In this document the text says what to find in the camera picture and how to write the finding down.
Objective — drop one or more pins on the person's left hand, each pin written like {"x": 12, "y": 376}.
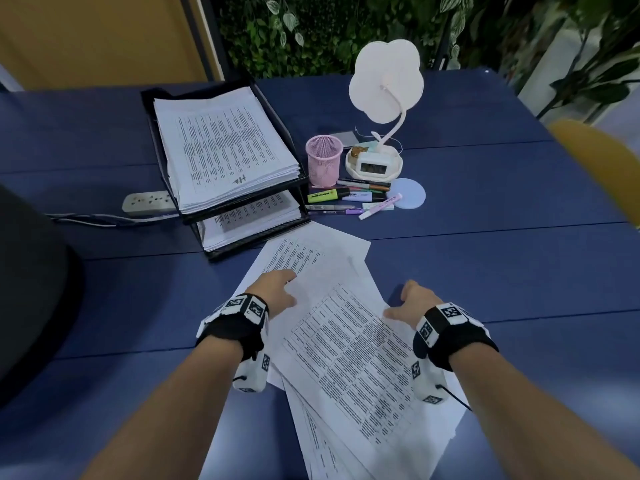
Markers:
{"x": 272, "y": 294}

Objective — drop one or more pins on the purple pen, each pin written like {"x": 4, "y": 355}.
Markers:
{"x": 335, "y": 212}

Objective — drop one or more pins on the light blue round coaster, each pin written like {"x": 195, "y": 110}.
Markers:
{"x": 407, "y": 194}

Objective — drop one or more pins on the grey sticky note pad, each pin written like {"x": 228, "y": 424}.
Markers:
{"x": 345, "y": 139}

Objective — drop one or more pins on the mint green eraser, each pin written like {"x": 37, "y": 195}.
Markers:
{"x": 385, "y": 206}

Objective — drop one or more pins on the black chair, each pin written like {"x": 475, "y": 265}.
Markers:
{"x": 30, "y": 294}

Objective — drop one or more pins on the black white wrist camera band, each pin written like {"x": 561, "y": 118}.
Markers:
{"x": 235, "y": 324}
{"x": 450, "y": 329}

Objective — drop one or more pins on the silver pen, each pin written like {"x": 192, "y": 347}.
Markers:
{"x": 327, "y": 207}

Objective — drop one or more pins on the black two-tier paper tray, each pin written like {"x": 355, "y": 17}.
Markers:
{"x": 250, "y": 244}

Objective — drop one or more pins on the pink mesh pen cup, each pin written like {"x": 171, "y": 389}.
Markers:
{"x": 324, "y": 162}

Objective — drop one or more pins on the thin stack of printed papers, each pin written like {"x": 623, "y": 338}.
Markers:
{"x": 250, "y": 219}

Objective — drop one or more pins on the paper sheet with small print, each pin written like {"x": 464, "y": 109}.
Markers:
{"x": 315, "y": 247}

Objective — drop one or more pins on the thick stack of printed papers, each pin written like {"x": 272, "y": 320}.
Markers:
{"x": 220, "y": 144}

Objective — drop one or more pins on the person's left thumb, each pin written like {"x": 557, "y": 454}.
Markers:
{"x": 284, "y": 303}

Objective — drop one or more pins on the small white digital clock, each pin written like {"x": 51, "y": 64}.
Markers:
{"x": 371, "y": 164}

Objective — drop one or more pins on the person's right hand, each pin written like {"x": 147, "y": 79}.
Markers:
{"x": 417, "y": 302}

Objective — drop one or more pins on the yellow chair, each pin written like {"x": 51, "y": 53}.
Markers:
{"x": 600, "y": 164}

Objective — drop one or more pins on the person's right thumb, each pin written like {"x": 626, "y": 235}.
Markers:
{"x": 396, "y": 312}

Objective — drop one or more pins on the white power strip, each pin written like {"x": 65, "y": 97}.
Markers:
{"x": 147, "y": 202}

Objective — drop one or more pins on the person's right forearm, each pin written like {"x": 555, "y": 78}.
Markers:
{"x": 530, "y": 419}

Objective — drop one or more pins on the white flower-shaped desk lamp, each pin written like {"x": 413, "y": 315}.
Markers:
{"x": 385, "y": 79}

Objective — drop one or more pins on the pink white highlighter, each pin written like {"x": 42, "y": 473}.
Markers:
{"x": 380, "y": 206}

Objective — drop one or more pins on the person's left forearm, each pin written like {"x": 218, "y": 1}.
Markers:
{"x": 175, "y": 414}

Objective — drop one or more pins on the pale blue highlighter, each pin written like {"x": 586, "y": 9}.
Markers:
{"x": 362, "y": 196}

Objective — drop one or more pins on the yellow-green highlighter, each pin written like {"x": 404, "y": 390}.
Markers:
{"x": 325, "y": 195}

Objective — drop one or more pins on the green plant wall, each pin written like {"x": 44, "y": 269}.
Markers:
{"x": 325, "y": 29}

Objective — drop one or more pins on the small brown round object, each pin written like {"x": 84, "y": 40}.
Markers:
{"x": 356, "y": 152}

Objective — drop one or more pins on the printed table paper sheet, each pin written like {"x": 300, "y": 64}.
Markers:
{"x": 350, "y": 359}

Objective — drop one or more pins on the black pen with orange end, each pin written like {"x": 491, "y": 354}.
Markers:
{"x": 362, "y": 184}

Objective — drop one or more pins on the large-leaf potted plant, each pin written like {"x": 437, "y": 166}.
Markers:
{"x": 590, "y": 64}

